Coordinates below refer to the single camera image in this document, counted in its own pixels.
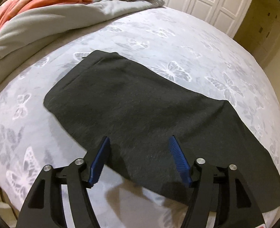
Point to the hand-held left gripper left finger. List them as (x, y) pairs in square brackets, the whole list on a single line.
[(99, 161)]

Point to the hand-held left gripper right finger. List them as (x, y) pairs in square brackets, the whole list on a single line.
[(179, 159)]

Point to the dark grey pants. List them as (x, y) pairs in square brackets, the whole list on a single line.
[(130, 104)]

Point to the bed with butterfly sheet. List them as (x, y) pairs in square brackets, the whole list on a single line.
[(178, 40)]

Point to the light grey duvet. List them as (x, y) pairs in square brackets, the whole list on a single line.
[(35, 28)]

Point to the orange blanket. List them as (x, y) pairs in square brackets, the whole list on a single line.
[(35, 0)]

